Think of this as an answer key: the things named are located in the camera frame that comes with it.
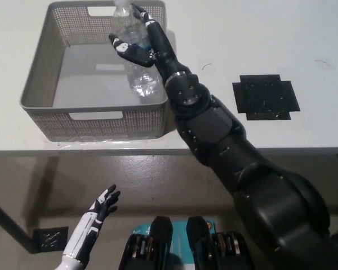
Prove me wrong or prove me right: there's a black floor tape patch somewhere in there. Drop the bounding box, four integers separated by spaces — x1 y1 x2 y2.
33 226 69 253

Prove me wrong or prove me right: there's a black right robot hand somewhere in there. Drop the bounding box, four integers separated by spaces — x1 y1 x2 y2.
108 3 190 81

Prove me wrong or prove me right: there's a black teal robot body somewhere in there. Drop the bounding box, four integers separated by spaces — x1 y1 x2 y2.
118 215 256 270

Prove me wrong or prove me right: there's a clear plastic water bottle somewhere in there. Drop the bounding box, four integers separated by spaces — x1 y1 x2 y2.
113 0 162 98

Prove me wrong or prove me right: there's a grey perforated plastic basket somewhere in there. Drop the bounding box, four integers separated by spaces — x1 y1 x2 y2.
19 0 170 142

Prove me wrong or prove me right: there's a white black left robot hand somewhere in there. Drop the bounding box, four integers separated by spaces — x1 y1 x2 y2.
62 184 121 261

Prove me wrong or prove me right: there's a dark metal table leg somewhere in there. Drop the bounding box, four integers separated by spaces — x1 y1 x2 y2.
0 193 37 255

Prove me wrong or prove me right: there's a black tape square marker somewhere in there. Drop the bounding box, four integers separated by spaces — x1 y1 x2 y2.
232 74 301 122

